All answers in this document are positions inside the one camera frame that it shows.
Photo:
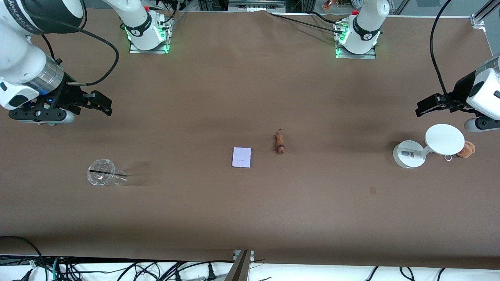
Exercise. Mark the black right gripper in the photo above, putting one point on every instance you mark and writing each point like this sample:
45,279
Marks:
68,95

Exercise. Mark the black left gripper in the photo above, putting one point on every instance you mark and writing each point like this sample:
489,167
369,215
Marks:
462,93

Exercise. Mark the small brown lion statue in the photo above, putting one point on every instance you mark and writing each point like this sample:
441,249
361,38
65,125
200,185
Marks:
279,143

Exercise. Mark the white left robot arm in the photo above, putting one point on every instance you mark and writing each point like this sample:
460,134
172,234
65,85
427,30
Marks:
365,27

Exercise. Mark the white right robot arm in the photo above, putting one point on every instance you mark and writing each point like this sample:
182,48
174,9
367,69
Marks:
23,58

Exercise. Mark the brown plush toy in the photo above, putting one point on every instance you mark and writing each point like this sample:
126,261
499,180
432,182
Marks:
466,150

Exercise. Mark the black drinking straw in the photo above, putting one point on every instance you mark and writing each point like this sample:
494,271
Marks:
101,171

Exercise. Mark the clear plastic cup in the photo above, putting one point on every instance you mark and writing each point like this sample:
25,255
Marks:
99,177

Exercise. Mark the small orange toy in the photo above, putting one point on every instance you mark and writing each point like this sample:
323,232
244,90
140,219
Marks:
327,4

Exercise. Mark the grey metal box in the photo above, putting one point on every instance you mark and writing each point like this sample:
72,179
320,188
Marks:
256,4

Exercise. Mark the black power plug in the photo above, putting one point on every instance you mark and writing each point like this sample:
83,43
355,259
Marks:
211,273

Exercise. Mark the aluminium profile beam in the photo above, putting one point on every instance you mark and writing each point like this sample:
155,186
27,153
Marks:
240,269

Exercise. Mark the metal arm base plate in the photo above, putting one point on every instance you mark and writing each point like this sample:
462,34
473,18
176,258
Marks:
369,56
134,50

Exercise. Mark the aluminium frame rail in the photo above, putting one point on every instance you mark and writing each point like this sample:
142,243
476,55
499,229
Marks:
482,15

